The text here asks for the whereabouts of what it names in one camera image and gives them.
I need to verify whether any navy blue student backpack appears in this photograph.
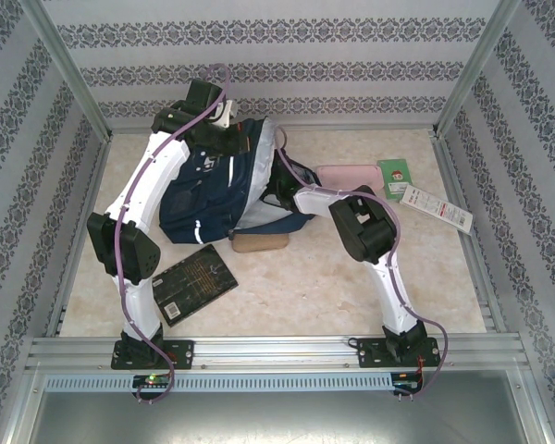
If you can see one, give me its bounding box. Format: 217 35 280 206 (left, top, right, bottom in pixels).
159 117 316 245

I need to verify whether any pink pencil case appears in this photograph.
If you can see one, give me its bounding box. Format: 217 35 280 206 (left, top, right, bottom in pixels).
314 165 384 190

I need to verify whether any green card booklet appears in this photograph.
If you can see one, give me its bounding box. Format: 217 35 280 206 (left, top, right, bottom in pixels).
376 157 413 201

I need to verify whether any black book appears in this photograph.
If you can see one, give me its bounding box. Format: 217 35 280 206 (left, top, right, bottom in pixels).
151 244 240 328

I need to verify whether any white packaged stationery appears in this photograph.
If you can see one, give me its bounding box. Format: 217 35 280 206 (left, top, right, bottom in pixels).
400 183 474 236

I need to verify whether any tan fabric pouch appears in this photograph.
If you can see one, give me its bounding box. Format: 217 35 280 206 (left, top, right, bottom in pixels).
230 230 290 254

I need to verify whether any right controller circuit board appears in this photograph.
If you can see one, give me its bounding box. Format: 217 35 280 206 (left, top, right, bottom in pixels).
392 372 425 389

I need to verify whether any controller circuit board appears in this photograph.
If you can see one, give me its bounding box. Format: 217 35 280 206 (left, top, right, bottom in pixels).
132 375 173 389
392 372 425 389

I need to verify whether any left controller circuit board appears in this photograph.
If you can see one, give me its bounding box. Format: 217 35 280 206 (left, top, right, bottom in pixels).
132 375 173 389

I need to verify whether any grey metal front panel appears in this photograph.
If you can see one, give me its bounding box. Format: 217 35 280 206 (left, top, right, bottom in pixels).
27 392 551 444

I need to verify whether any aluminium left side rail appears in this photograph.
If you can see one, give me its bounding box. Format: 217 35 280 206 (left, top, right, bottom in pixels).
45 133 113 339

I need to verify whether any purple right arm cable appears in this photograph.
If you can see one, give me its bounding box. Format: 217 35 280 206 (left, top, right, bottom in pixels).
275 128 448 399

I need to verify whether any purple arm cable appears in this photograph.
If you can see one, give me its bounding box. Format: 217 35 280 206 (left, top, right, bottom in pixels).
114 63 235 404
275 128 448 399

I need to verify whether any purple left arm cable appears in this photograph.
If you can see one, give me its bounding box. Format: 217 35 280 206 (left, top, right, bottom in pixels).
114 63 235 404

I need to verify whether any aluminium left rear frame post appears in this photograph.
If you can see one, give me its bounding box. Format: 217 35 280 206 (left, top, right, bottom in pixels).
20 0 112 140

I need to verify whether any aluminium frame post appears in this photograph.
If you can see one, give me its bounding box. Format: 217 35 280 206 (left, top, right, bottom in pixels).
437 0 522 138
20 0 112 140

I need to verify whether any aluminium mounting rail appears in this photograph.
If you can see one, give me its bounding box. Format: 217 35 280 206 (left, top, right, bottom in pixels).
25 335 524 371

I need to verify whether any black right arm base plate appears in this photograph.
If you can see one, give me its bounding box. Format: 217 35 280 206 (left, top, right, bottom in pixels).
356 337 441 369

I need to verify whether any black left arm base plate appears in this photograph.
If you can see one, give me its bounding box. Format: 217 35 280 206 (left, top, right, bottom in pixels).
110 339 195 371

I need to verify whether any slotted grey cable duct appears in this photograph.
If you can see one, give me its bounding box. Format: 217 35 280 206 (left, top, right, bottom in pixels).
43 372 426 394

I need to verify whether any aluminium right side rail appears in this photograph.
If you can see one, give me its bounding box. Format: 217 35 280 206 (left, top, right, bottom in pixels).
432 131 508 334

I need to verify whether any aluminium right rear frame post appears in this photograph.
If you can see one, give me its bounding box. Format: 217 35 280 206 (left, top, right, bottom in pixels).
437 0 522 138

